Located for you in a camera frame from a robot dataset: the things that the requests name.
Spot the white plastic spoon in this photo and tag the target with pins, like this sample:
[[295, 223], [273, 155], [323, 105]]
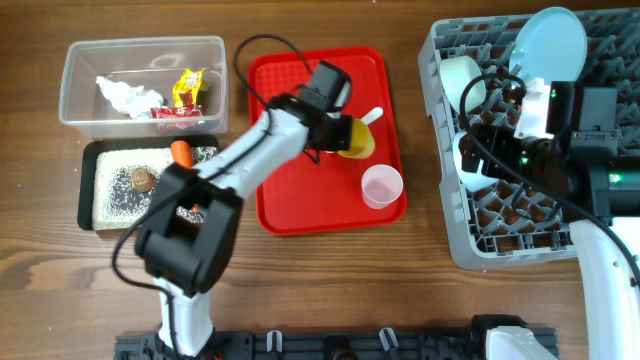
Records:
[[372, 115]]

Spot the white tissue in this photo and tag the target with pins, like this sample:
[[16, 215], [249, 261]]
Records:
[[136, 102]]

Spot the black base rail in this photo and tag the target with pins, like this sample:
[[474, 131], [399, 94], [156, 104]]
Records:
[[443, 343]]

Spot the light blue plate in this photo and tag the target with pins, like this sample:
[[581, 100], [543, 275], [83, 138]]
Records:
[[552, 45]]

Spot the brown food lump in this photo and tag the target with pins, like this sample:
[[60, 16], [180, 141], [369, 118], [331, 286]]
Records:
[[142, 180]]

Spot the red plastic tray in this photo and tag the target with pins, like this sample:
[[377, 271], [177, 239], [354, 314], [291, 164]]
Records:
[[303, 198]]

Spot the orange carrot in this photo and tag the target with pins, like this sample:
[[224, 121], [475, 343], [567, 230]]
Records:
[[182, 154]]

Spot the yellow plastic cup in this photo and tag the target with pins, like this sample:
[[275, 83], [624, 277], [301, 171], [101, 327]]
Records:
[[362, 142]]

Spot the yellow snack wrapper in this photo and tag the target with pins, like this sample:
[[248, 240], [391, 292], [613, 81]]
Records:
[[187, 88]]

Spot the red snack wrapper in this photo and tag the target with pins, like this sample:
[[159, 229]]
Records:
[[177, 114]]

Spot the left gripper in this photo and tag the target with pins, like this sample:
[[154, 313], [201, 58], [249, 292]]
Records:
[[345, 142]]

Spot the pink plastic cup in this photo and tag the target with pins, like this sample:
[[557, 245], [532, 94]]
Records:
[[381, 185]]

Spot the clear plastic bin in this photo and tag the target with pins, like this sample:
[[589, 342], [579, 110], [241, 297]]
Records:
[[153, 63]]

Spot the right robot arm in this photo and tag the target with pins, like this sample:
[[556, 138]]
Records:
[[597, 192]]

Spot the grey dishwasher rack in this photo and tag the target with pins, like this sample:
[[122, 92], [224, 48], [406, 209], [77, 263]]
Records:
[[498, 225]]

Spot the black waste tray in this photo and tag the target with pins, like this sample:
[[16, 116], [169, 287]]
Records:
[[95, 148]]

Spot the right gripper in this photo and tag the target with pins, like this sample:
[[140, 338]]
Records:
[[499, 139]]

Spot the blue bowl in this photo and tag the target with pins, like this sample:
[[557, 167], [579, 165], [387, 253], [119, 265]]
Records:
[[473, 181]]

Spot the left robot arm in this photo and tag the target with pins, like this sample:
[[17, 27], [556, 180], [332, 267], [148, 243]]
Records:
[[187, 242]]

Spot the green bowl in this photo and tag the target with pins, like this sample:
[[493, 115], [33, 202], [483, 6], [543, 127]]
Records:
[[456, 73]]

